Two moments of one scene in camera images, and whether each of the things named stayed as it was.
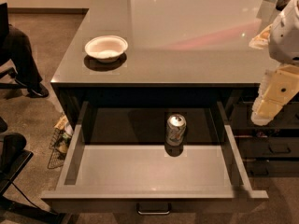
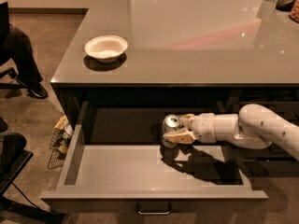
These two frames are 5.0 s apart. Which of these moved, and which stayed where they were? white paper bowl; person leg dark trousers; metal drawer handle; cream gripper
Moved: cream gripper
Stayed: white paper bowl; person leg dark trousers; metal drawer handle
